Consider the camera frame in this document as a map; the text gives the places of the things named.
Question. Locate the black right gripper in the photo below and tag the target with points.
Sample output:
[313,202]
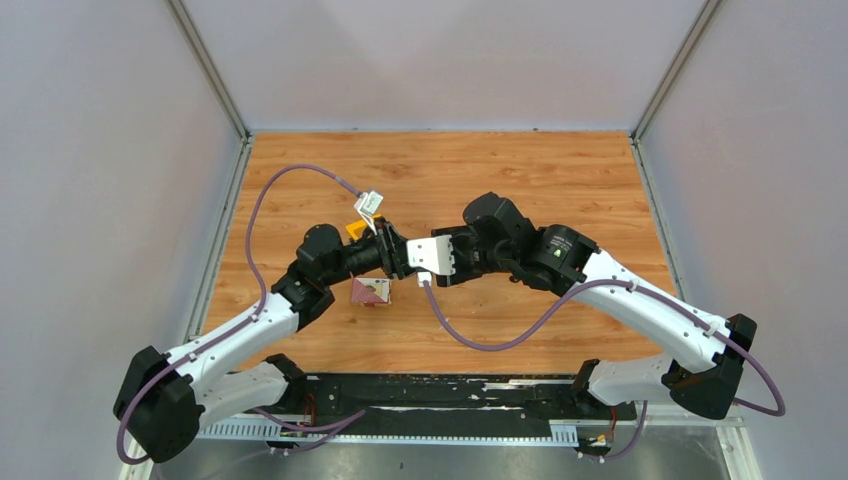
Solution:
[457,236]

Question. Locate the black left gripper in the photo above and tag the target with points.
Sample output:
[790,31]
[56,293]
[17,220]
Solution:
[392,250]

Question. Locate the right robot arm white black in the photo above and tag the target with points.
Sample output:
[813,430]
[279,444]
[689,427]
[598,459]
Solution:
[703,354]

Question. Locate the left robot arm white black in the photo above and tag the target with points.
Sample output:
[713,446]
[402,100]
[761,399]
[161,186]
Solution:
[166,398]

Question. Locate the playing card deck box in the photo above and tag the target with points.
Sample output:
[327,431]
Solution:
[366,291]

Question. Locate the yellow triangular plastic frame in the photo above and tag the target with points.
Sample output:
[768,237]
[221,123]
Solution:
[361,228]

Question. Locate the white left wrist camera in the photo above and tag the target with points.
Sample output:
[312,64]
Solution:
[366,206]

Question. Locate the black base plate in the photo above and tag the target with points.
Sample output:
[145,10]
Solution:
[417,405]

